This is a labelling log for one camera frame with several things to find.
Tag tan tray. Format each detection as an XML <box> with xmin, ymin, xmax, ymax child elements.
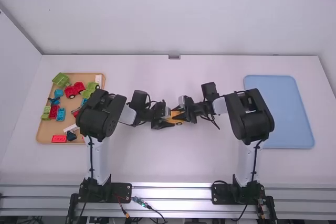
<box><xmin>35</xmin><ymin>71</ymin><xmax>107</xmax><ymax>145</ymax></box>

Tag green wheeled toy base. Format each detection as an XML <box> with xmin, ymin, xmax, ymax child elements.
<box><xmin>80</xmin><ymin>82</ymin><xmax>101</xmax><ymax>99</ymax></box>

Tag small green toy brick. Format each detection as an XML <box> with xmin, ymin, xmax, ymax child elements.
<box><xmin>40</xmin><ymin>105</ymin><xmax>52</xmax><ymax>121</ymax></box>

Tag red wheeled toy base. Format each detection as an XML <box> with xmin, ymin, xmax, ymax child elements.
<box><xmin>64</xmin><ymin>81</ymin><xmax>87</xmax><ymax>99</ymax></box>

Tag large green toy brick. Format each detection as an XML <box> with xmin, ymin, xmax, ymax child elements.
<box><xmin>51</xmin><ymin>72</ymin><xmax>71</xmax><ymax>88</ymax></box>

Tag long white toy brick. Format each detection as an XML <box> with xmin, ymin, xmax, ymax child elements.
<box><xmin>62</xmin><ymin>124</ymin><xmax>79</xmax><ymax>133</ymax></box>

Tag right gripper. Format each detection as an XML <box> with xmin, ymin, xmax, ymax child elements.
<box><xmin>171</xmin><ymin>95</ymin><xmax>202</xmax><ymax>125</ymax></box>

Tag black cable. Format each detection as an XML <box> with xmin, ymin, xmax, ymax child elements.
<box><xmin>146</xmin><ymin>204</ymin><xmax>167</xmax><ymax>223</ymax></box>
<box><xmin>202</xmin><ymin>115</ymin><xmax>221</xmax><ymax>130</ymax></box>
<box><xmin>77</xmin><ymin>200</ymin><xmax>89</xmax><ymax>223</ymax></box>

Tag silver rails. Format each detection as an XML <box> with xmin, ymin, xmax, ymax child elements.
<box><xmin>0</xmin><ymin>182</ymin><xmax>336</xmax><ymax>221</ymax></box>

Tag yellow toy car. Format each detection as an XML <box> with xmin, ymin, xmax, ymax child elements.
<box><xmin>169</xmin><ymin>110</ymin><xmax>186</xmax><ymax>127</ymax></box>

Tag long teal toy brick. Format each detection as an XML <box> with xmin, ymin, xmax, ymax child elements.
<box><xmin>55</xmin><ymin>108</ymin><xmax>67</xmax><ymax>122</ymax></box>

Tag blue mat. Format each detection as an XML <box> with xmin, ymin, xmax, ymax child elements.
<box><xmin>243</xmin><ymin>74</ymin><xmax>315</xmax><ymax>149</ymax></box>

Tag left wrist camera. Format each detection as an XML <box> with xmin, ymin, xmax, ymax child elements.
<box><xmin>160</xmin><ymin>105</ymin><xmax>172</xmax><ymax>120</ymax></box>

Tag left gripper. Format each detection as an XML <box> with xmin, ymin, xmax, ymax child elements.
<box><xmin>151</xmin><ymin>100</ymin><xmax>176</xmax><ymax>131</ymax></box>

